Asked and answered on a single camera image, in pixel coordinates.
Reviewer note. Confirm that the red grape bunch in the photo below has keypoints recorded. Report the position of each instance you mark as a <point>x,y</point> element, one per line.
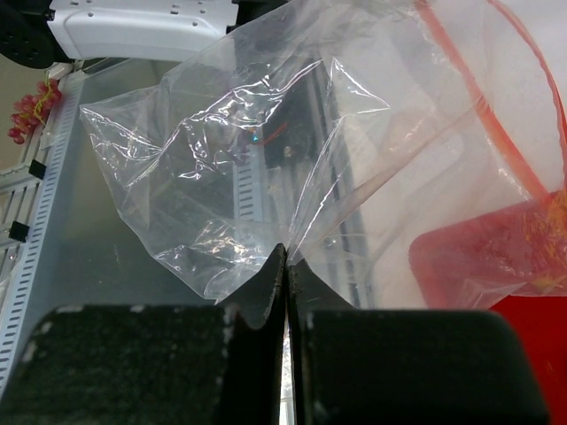
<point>31,111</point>

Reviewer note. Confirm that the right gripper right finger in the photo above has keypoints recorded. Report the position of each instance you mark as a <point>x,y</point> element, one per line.
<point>355,366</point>

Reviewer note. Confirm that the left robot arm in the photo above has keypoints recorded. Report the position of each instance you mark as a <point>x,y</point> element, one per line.
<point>37,34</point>

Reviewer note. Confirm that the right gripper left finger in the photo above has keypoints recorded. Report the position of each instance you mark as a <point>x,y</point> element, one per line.
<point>156,364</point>

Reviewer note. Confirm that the red plastic tray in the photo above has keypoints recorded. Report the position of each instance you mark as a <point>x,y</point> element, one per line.
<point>512,261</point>

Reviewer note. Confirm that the slotted cable duct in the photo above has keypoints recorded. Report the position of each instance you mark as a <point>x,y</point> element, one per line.
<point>28,192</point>

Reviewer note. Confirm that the clear zip top bag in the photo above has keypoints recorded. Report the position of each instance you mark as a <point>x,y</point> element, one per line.
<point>436,112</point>

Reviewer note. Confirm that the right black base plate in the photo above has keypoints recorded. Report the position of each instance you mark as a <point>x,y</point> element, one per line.
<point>295,132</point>

